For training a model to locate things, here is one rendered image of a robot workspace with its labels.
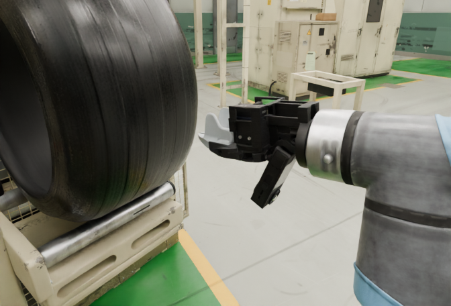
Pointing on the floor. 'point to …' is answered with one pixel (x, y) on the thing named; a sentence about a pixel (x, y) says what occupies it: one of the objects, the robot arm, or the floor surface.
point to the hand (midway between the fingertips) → (205, 139)
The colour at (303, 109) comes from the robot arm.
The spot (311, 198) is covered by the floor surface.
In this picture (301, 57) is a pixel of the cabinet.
